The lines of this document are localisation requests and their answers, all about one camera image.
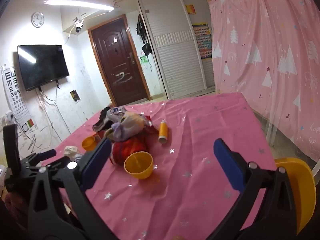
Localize colourful chart poster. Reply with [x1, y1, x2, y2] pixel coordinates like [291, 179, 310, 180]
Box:
[192, 23, 213, 60]

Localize white paper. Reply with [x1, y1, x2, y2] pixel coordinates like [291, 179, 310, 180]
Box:
[63, 145, 82, 161]

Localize small orange bowl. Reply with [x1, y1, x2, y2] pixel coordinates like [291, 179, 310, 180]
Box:
[81, 136, 97, 151]

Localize red striped bundle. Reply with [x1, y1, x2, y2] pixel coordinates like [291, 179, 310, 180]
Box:
[111, 135, 147, 166]

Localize printed snack wrapper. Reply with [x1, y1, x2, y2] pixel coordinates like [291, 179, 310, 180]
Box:
[106, 106, 126, 119]

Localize pink star-printed tablecloth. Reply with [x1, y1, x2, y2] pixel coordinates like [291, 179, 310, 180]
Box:
[41, 92, 278, 240]

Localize translucent plastic bag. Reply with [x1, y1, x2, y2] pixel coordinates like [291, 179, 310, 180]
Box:
[104, 112, 146, 142]

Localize black cloth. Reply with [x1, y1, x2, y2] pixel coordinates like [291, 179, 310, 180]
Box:
[93, 107, 113, 132]

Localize yellow bottle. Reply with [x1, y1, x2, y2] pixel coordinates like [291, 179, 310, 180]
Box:
[158, 119, 169, 144]

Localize wall clock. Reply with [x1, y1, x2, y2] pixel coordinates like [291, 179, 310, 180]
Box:
[31, 12, 45, 28]

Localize brown door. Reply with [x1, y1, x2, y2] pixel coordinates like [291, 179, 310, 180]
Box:
[87, 15, 152, 107]

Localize dark red garment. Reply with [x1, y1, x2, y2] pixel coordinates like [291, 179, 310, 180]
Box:
[0, 189, 28, 232]

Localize ceiling light bar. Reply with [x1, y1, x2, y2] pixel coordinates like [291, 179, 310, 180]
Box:
[44, 0, 115, 12]

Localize white wall cables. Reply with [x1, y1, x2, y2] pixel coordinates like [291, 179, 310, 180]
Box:
[36, 87, 64, 153]

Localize yellow plastic cup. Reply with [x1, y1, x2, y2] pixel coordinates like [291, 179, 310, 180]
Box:
[124, 151, 154, 180]

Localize black television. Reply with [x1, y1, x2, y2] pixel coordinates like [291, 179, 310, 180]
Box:
[17, 44, 70, 92]

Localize yellow plastic bin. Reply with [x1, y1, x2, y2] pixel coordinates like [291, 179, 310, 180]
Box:
[274, 157, 316, 236]

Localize white sliding wardrobe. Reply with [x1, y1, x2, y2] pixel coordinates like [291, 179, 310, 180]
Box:
[138, 0, 217, 100]

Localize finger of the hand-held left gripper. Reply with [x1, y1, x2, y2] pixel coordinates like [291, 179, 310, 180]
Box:
[47, 156, 72, 167]
[21, 149, 57, 166]

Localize white security camera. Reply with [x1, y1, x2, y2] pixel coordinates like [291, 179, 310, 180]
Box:
[73, 17, 85, 34]

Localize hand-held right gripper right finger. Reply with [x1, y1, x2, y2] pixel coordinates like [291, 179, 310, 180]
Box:
[213, 138, 300, 240]

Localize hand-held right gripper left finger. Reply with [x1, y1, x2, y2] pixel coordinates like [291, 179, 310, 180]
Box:
[27, 137, 118, 240]

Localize eye chart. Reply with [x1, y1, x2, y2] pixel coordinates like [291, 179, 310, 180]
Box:
[1, 65, 36, 135]

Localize hanging black bag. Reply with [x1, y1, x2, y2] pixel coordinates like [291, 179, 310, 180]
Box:
[136, 13, 147, 43]
[141, 41, 153, 56]

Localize pink tree-printed curtain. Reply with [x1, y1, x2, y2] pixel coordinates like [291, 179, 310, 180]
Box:
[208, 0, 320, 161]

